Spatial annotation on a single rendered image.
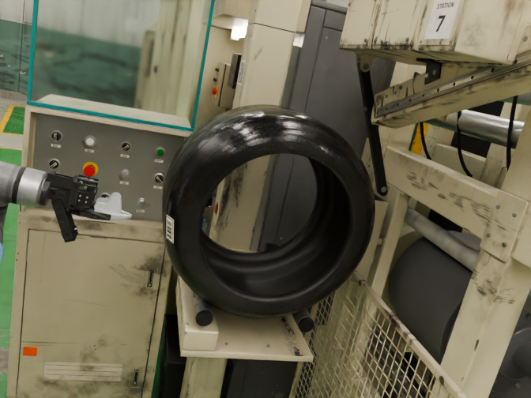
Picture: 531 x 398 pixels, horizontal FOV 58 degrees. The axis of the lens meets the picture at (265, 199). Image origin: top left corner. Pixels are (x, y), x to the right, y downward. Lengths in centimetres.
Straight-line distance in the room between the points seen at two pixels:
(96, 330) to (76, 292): 18
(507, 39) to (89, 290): 156
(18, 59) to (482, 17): 972
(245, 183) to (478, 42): 82
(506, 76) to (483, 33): 11
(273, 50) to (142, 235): 82
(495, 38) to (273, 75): 69
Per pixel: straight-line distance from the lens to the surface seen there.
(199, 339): 130
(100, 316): 198
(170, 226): 115
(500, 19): 103
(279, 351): 139
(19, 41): 1033
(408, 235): 202
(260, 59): 147
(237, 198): 154
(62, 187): 123
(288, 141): 112
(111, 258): 186
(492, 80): 110
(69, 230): 126
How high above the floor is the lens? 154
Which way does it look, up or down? 15 degrees down
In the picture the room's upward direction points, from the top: 12 degrees clockwise
